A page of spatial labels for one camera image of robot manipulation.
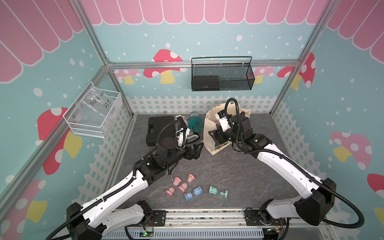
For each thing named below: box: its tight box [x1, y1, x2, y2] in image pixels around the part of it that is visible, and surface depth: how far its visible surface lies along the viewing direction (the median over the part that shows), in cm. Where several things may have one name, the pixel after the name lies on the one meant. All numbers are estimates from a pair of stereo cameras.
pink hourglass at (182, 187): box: [165, 183, 188, 197], surface depth 84 cm
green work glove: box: [188, 111, 204, 133], surface depth 114 cm
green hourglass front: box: [209, 185, 229, 199], surface depth 82 cm
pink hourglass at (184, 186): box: [178, 173, 195, 190], surface depth 86 cm
